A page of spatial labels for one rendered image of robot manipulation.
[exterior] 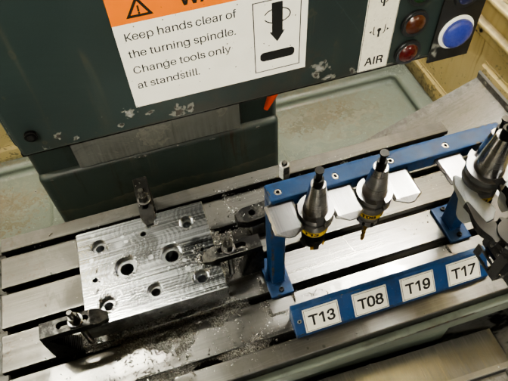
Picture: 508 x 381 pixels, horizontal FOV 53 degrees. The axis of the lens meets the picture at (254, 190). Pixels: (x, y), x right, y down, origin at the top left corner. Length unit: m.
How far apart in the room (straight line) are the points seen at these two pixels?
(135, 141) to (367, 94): 0.99
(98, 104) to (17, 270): 0.91
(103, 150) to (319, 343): 0.74
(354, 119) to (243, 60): 1.50
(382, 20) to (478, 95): 1.27
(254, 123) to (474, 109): 0.68
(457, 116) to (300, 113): 0.57
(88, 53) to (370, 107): 1.64
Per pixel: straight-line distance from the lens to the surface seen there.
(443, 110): 1.72
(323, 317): 1.10
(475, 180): 0.79
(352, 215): 0.89
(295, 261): 1.19
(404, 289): 1.15
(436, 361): 1.32
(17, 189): 1.92
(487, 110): 1.70
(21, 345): 1.23
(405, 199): 0.92
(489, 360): 1.37
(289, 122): 1.90
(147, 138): 1.40
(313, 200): 0.83
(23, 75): 0.43
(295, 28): 0.45
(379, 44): 0.50
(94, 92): 0.44
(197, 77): 0.45
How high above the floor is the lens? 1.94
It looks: 53 degrees down
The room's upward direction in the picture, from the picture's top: 4 degrees counter-clockwise
